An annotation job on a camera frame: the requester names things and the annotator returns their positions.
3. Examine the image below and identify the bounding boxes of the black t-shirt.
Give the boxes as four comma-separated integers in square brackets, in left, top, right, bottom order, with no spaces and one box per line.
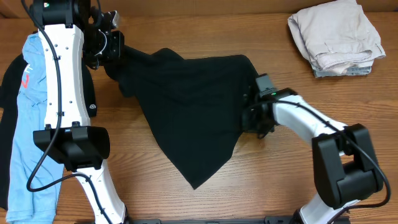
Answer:
[104,47,257,189]

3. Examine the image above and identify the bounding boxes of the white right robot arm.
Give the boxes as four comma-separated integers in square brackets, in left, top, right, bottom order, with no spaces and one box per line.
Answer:
[242,74,391,224]

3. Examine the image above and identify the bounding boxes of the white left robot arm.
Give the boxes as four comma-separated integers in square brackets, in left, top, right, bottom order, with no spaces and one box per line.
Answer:
[25,0,128,223]

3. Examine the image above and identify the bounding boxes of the black garment with logo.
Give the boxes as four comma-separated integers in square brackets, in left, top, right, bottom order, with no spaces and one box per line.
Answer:
[0,54,98,210]

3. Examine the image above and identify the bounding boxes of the folded beige trousers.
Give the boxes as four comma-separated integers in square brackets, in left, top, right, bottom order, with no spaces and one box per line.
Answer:
[287,0,386,73]

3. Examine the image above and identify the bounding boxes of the folded denim jeans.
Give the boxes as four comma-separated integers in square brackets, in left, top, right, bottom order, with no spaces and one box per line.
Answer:
[312,66,372,78]

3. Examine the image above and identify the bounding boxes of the light blue t-shirt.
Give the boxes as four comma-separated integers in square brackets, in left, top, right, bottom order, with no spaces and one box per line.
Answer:
[6,34,61,223]

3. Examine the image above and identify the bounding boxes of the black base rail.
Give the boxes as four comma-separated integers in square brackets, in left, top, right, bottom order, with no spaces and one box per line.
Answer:
[132,214,351,224]

